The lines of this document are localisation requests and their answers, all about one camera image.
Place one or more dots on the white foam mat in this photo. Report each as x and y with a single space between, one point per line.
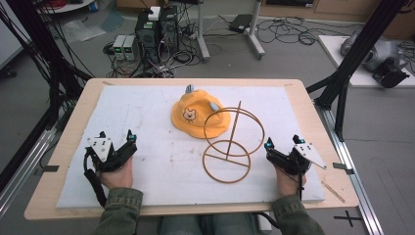
147 176

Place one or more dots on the white box on tower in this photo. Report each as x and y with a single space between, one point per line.
154 13

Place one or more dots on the person's right hand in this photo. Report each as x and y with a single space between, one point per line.
288 184

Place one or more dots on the person's legs in jeans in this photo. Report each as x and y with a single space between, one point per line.
208 225

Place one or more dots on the aluminium rail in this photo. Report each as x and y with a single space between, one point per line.
354 169
23 173

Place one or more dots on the white metal stand leg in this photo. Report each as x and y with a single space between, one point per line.
255 32
202 36

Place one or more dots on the flat black box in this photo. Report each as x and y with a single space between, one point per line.
240 23

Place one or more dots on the grey power supply unit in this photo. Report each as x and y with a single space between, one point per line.
129 48
118 47

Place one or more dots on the clear plastic sheet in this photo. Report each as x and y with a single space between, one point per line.
81 30

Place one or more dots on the person's left hand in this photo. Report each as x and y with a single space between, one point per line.
119 178

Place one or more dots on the yellow bear hat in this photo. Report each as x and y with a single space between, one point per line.
192 117

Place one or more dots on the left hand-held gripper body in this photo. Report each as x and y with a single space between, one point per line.
107 160

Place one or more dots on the black metal frame post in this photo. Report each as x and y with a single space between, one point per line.
359 49

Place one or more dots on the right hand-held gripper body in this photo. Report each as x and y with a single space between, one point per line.
293 163

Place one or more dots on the black computer tower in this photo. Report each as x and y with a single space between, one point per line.
169 29
147 36

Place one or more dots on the grey robot shell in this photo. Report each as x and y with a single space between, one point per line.
378 52

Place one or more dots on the white board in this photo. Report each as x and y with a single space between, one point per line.
336 52

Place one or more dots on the thin wooden stick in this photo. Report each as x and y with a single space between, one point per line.
332 192

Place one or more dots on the black device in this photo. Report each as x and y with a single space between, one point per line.
390 74

